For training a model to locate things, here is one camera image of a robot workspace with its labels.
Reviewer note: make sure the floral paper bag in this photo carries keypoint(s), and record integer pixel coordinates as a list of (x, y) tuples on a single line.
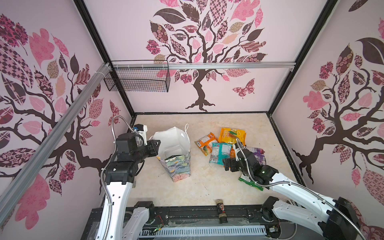
[(175, 152)]

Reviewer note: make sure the green white snack bag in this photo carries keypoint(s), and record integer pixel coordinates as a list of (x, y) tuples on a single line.
[(247, 181)]

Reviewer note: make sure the purple snack bag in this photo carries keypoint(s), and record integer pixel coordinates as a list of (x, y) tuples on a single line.
[(259, 154)]

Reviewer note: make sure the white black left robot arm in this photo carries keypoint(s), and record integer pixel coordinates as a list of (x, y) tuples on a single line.
[(117, 181)]

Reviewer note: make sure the orange snack bag with label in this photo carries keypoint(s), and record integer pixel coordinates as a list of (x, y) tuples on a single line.
[(205, 143)]

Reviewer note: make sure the small brown black bottle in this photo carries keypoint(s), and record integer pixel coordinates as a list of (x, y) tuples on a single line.
[(221, 211)]

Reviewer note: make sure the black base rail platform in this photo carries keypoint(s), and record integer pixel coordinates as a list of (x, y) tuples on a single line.
[(207, 216)]

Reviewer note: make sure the teal snack bag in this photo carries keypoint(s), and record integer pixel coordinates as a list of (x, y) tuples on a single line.
[(220, 152)]

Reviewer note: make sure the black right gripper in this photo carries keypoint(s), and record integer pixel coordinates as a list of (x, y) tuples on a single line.
[(232, 162)]

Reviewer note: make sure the aluminium rail back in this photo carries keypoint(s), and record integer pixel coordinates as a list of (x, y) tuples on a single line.
[(203, 66)]

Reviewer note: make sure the aluminium rail left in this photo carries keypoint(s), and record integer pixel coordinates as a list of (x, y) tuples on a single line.
[(22, 181)]

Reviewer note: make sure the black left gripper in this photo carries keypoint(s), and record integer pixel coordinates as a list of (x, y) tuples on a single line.
[(154, 150)]

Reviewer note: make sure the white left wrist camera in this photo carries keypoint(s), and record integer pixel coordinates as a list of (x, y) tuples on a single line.
[(142, 131)]

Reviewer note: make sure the white slotted cable duct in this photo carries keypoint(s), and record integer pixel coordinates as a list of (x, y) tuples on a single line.
[(219, 231)]

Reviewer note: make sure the orange chips bag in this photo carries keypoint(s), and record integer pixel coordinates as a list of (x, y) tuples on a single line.
[(232, 154)]

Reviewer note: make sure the yellow orange snack bag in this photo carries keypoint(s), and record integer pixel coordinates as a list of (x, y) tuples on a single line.
[(230, 136)]

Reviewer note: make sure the black wire basket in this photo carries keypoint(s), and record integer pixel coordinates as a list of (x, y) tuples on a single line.
[(139, 76)]

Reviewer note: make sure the aluminium rail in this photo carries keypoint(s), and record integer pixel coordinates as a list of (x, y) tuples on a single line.
[(203, 66), (22, 181)]

